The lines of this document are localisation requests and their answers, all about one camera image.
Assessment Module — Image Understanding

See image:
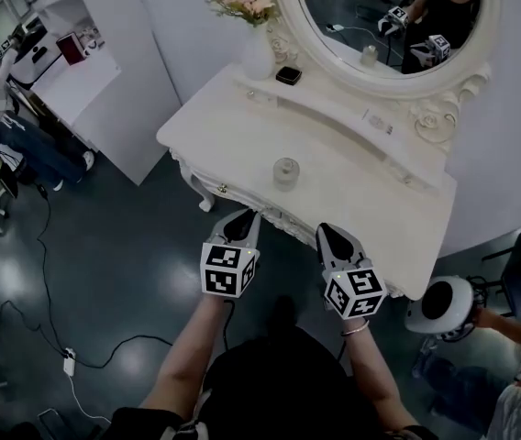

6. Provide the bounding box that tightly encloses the person's right forearm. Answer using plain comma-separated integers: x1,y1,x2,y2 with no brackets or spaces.
340,317,423,431

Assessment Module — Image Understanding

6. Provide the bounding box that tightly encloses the oval white framed mirror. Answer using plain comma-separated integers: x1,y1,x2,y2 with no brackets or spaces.
271,0,504,100

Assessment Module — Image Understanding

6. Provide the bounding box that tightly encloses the tiny clear vial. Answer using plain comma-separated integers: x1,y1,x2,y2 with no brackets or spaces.
367,114,395,136

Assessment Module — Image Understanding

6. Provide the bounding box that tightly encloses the black floor cable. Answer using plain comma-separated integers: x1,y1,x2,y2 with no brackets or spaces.
0,181,174,370

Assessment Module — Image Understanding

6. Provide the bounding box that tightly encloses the black compact case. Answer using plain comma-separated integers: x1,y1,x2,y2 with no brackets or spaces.
274,65,304,86

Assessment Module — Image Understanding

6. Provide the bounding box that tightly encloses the person's black clothing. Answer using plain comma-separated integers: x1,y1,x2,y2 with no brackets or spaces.
107,294,441,440

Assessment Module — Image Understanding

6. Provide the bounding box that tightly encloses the white side cabinet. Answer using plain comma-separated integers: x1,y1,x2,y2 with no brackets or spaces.
6,10,123,126

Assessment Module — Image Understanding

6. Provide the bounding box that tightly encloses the pink wrist bracelet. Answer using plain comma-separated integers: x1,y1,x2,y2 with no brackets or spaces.
339,319,371,338

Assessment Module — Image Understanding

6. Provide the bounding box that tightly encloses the white power strip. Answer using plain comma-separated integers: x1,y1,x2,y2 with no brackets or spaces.
61,346,78,378

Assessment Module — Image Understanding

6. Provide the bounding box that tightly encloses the small clear glass bottle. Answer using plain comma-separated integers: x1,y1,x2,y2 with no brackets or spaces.
272,156,301,193

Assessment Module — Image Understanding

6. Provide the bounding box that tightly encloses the person's left forearm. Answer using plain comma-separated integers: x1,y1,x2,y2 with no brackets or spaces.
139,291,235,424

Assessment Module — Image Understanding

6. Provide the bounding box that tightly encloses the white dressing table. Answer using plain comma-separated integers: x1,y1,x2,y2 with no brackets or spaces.
155,60,460,303

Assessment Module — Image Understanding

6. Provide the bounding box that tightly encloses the dark red box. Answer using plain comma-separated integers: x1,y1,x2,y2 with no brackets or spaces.
55,31,89,67

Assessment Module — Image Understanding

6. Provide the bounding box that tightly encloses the white and black headset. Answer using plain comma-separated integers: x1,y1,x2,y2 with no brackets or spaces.
404,275,478,344

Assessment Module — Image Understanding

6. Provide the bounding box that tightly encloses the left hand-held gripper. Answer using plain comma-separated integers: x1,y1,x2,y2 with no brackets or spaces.
199,208,262,300

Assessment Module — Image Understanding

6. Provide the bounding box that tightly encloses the white floor cable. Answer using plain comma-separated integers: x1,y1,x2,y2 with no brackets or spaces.
64,373,113,426

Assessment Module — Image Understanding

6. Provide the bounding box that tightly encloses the white ceramic vase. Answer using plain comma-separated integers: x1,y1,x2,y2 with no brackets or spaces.
240,22,277,83

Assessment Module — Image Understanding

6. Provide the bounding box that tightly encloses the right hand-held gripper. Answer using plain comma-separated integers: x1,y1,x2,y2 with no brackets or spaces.
315,222,388,322

